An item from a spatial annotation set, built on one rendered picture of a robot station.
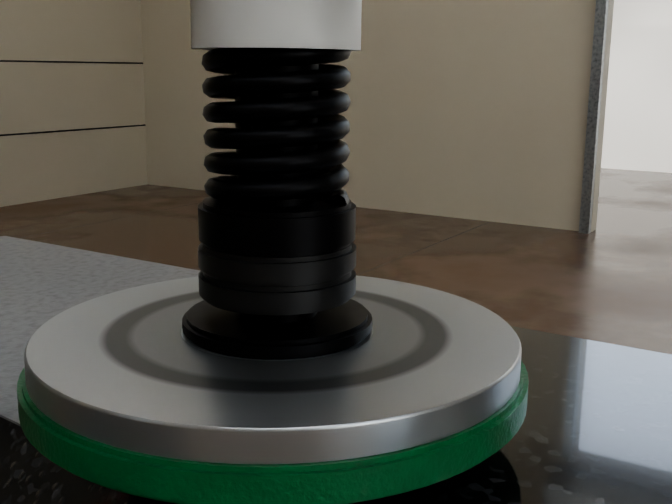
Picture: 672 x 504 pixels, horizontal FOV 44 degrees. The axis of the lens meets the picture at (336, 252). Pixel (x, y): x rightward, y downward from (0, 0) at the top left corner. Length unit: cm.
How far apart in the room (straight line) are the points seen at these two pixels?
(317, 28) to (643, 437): 23
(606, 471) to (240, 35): 23
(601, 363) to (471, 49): 506
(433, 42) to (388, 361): 531
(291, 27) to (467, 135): 522
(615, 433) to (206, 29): 25
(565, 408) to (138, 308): 21
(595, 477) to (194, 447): 17
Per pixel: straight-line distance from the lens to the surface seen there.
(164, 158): 702
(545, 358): 49
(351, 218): 35
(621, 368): 49
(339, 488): 28
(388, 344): 35
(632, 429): 41
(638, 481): 37
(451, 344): 36
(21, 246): 81
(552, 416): 42
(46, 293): 63
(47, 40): 648
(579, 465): 37
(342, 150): 34
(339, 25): 33
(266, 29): 32
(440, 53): 560
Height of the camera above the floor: 96
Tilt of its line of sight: 12 degrees down
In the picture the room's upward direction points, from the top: 1 degrees clockwise
